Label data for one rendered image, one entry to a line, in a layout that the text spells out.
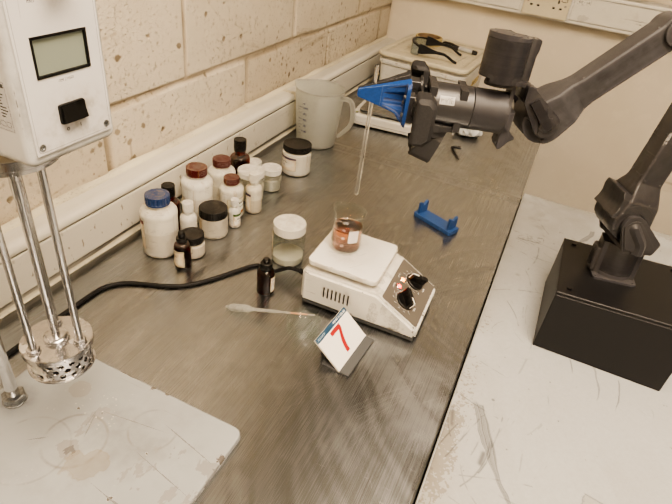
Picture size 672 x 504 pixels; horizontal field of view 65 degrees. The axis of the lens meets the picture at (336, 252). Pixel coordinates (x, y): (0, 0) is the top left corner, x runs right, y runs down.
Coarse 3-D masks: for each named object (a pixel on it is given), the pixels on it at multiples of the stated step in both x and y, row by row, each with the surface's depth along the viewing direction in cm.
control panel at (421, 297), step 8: (400, 264) 89; (408, 264) 90; (400, 272) 88; (408, 272) 89; (416, 272) 90; (392, 280) 85; (400, 280) 87; (392, 288) 84; (400, 288) 85; (424, 288) 89; (432, 288) 91; (384, 296) 82; (392, 296) 83; (416, 296) 87; (424, 296) 88; (392, 304) 82; (416, 304) 85; (424, 304) 87; (400, 312) 82; (408, 312) 83; (416, 312) 84; (408, 320) 82; (416, 320) 83
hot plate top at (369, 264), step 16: (368, 240) 90; (320, 256) 85; (336, 256) 85; (352, 256) 86; (368, 256) 86; (384, 256) 87; (336, 272) 83; (352, 272) 82; (368, 272) 83; (384, 272) 84
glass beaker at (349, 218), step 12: (336, 204) 85; (348, 204) 86; (336, 216) 83; (348, 216) 82; (360, 216) 82; (336, 228) 84; (348, 228) 83; (360, 228) 84; (336, 240) 85; (348, 240) 84; (360, 240) 86; (336, 252) 86; (348, 252) 85
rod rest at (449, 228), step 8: (424, 208) 116; (416, 216) 116; (424, 216) 115; (432, 216) 115; (456, 216) 111; (432, 224) 113; (440, 224) 113; (448, 224) 110; (448, 232) 110; (456, 232) 112
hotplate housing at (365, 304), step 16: (400, 256) 91; (304, 272) 85; (320, 272) 84; (304, 288) 86; (320, 288) 85; (336, 288) 84; (352, 288) 83; (368, 288) 82; (384, 288) 83; (320, 304) 87; (336, 304) 85; (352, 304) 84; (368, 304) 83; (384, 304) 82; (368, 320) 84; (384, 320) 83; (400, 320) 82; (400, 336) 84
